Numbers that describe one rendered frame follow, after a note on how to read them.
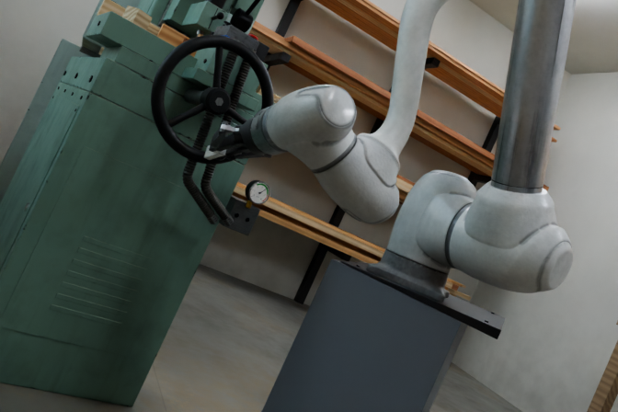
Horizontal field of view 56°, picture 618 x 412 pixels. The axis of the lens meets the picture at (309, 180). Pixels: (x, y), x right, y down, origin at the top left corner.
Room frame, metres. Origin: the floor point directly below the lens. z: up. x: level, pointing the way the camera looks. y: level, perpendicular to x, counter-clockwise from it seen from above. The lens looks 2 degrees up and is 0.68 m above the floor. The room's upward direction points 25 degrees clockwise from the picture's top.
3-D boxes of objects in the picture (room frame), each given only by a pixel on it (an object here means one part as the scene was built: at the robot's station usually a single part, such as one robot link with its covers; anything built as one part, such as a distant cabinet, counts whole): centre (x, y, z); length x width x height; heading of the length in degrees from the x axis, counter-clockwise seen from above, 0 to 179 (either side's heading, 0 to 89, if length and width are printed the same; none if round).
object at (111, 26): (1.52, 0.35, 0.87); 0.61 x 0.30 x 0.06; 122
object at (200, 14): (1.61, 0.45, 1.03); 0.14 x 0.07 x 0.09; 32
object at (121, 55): (1.54, 0.41, 0.82); 0.40 x 0.21 x 0.04; 122
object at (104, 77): (1.69, 0.51, 0.76); 0.57 x 0.45 x 0.09; 32
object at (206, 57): (1.45, 0.31, 0.91); 0.15 x 0.14 x 0.09; 122
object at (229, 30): (1.45, 0.30, 0.99); 0.13 x 0.11 x 0.06; 122
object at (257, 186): (1.55, 0.11, 0.65); 0.06 x 0.04 x 0.08; 122
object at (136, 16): (1.38, 0.54, 0.92); 0.05 x 0.04 x 0.04; 58
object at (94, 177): (1.69, 0.51, 0.36); 0.58 x 0.45 x 0.71; 32
